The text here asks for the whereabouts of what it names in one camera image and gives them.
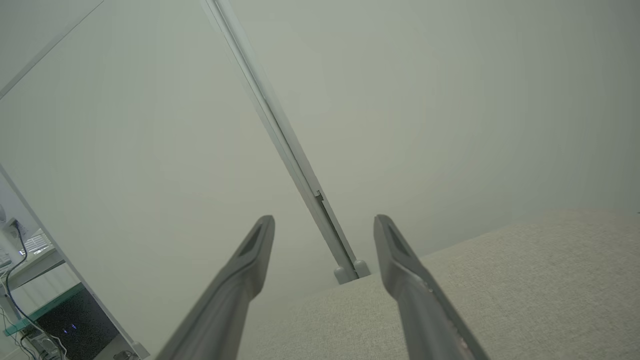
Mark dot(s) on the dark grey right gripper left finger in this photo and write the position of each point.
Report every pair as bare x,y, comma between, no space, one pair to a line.
235,295

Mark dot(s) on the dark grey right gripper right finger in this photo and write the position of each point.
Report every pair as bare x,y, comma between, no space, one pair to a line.
415,295

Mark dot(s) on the black computer tower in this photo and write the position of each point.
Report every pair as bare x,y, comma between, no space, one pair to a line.
80,320

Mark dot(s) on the white partition panel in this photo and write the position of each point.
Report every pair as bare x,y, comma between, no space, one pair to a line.
150,150
450,100

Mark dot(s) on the green glass desk shelf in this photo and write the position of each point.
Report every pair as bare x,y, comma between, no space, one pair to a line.
45,309

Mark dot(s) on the white desk top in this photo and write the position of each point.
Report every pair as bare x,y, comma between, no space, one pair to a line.
35,267

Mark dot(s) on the white window blinds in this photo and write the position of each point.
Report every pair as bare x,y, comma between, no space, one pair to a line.
37,242

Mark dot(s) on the grey partition post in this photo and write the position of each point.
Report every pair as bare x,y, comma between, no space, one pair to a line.
295,150

